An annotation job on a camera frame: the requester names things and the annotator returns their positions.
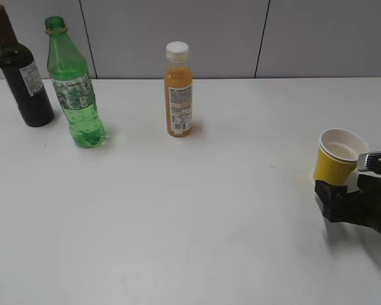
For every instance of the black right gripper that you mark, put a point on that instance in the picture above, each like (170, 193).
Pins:
(362, 207)

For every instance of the yellow paper cup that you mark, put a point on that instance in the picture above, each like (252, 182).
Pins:
(337, 155)

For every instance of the green sprite bottle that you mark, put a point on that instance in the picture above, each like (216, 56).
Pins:
(69, 74)

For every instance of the orange juice bottle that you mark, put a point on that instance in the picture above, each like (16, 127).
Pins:
(178, 81)

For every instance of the dark wine bottle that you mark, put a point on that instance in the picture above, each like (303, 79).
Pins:
(22, 76)

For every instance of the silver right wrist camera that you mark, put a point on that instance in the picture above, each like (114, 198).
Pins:
(370, 162)

